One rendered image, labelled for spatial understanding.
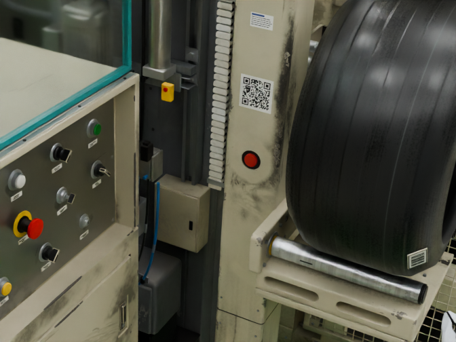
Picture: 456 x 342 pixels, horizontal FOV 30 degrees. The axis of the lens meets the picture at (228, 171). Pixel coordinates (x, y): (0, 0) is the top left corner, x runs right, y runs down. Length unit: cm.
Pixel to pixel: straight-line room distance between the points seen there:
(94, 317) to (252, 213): 42
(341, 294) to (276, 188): 27
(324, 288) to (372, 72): 52
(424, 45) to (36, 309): 88
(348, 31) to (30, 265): 75
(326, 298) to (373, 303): 10
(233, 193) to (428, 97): 59
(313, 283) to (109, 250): 44
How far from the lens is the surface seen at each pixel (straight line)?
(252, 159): 186
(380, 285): 180
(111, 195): 187
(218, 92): 185
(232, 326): 214
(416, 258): 166
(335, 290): 183
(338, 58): 156
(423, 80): 152
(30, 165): 159
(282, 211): 191
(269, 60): 176
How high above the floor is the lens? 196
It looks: 30 degrees down
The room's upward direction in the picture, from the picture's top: 4 degrees clockwise
